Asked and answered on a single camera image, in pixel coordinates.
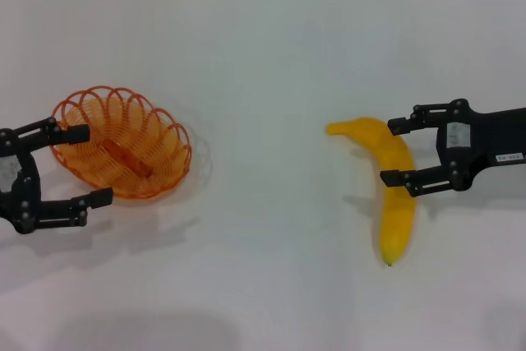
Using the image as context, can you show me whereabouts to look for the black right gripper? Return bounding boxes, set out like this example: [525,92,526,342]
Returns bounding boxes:
[380,99,526,198]

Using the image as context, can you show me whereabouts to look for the yellow banana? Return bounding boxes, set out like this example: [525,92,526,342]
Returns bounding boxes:
[326,116,418,268]

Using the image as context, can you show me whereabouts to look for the orange plastic wire basket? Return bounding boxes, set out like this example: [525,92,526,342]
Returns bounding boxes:
[49,85,193,200]

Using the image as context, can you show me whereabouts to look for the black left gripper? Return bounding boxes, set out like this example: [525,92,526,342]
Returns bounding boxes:
[0,117,114,235]

